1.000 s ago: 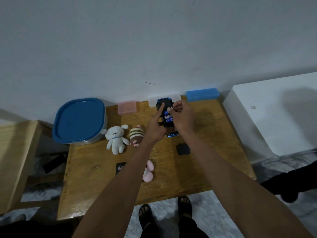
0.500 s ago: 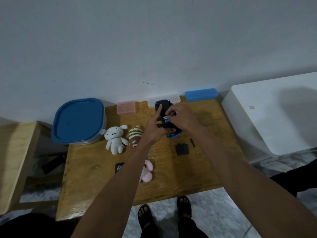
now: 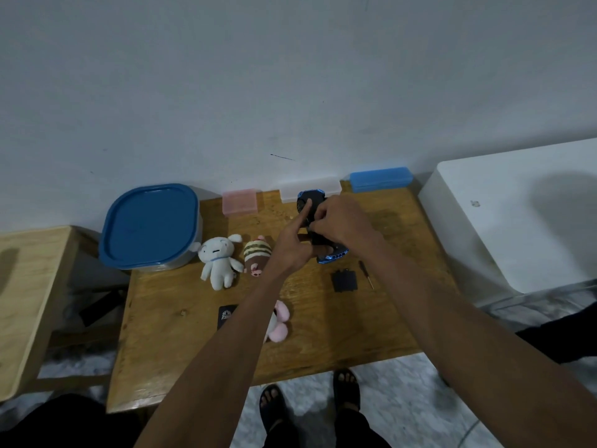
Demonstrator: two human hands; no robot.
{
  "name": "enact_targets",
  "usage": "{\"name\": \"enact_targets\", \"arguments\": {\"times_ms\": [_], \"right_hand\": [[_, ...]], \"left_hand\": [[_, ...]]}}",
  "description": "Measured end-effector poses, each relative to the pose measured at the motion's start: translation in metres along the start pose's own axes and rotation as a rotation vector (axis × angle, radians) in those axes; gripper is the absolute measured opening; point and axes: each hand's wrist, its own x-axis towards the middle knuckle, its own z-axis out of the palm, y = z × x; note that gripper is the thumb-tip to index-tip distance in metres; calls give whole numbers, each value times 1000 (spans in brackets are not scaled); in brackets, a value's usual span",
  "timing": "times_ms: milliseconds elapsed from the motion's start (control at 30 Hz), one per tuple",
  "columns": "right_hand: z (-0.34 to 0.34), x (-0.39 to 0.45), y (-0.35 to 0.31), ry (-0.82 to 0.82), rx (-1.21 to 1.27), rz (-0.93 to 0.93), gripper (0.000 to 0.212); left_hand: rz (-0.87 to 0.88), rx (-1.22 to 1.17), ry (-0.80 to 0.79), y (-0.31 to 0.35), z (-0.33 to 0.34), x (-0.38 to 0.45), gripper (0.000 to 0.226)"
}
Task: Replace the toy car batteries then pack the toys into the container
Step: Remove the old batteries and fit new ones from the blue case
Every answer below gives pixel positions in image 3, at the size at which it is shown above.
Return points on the person's right hand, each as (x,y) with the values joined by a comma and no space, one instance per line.
(347,226)

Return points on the person's left hand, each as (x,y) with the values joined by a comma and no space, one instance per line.
(287,251)

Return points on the brown striped plush pig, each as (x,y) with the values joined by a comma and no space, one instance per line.
(256,256)

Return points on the blue toy car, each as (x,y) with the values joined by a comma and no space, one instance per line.
(313,195)

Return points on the small black screwdriver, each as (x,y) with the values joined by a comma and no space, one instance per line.
(366,274)

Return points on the black battery cover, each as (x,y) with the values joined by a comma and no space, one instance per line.
(344,281)

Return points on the translucent white plastic case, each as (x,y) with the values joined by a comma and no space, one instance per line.
(308,187)

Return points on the blue plastic case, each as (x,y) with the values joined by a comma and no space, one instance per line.
(380,179)

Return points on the small pink plastic case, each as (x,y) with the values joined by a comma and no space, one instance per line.
(239,202)

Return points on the pink flower plush panda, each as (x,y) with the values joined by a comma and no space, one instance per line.
(280,321)

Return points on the white plush dog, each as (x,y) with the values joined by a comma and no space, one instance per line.
(217,261)

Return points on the blue lidded plastic container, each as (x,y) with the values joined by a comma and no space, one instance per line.
(149,226)

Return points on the person's left forearm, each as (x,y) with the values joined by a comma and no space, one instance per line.
(219,368)

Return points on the person's right forearm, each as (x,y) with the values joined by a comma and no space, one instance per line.
(475,359)

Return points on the person's right black sandal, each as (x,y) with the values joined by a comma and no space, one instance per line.
(346,391)

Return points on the person's black sandal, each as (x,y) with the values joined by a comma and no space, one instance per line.
(346,391)
(273,408)

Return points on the person's left black sandal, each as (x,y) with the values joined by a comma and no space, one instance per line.
(273,408)

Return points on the person's black trousers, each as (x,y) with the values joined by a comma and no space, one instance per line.
(354,431)

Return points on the black remote control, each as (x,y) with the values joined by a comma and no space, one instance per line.
(226,317)

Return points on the white cabinet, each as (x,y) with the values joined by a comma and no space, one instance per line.
(508,214)

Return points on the black object under side table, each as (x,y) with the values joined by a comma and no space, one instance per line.
(101,308)

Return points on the black stand base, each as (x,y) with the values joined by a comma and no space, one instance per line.
(569,335)

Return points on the light wooden side table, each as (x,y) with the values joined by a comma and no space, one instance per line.
(32,303)

